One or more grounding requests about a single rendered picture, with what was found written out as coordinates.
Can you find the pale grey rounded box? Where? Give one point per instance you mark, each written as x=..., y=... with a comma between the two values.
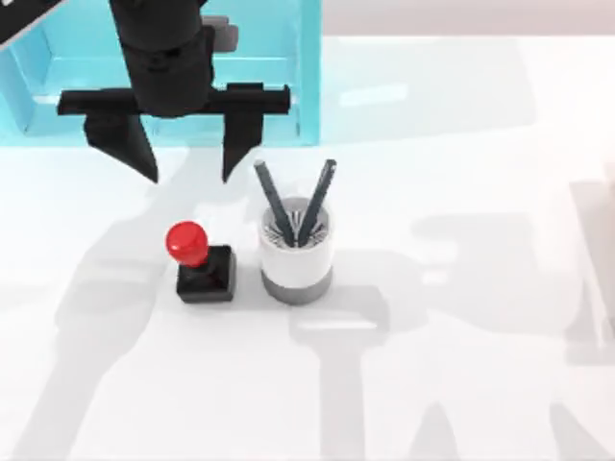
x=226, y=36

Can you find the white and grey pen holder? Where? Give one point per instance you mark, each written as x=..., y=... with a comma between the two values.
x=294, y=269

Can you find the dark grey pen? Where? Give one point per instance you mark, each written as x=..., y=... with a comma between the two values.
x=317, y=201
x=275, y=201

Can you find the light blue rack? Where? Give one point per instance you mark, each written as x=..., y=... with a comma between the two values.
x=269, y=62

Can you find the red and black stamp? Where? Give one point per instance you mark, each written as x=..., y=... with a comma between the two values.
x=204, y=274

